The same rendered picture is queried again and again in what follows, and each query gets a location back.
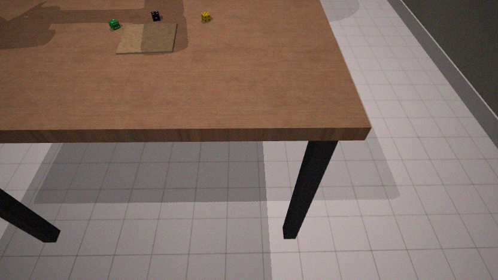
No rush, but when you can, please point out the black die with white pips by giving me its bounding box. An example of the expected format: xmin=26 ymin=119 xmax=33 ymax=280
xmin=151 ymin=11 xmax=160 ymax=22

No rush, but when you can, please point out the yellow die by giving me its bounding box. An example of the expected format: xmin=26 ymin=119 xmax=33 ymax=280
xmin=201 ymin=12 xmax=211 ymax=22

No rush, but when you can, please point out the green die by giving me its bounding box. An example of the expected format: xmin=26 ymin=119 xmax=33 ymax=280
xmin=108 ymin=19 xmax=120 ymax=30

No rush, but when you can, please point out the tan square mat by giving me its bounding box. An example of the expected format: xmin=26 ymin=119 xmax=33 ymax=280
xmin=116 ymin=23 xmax=177 ymax=54

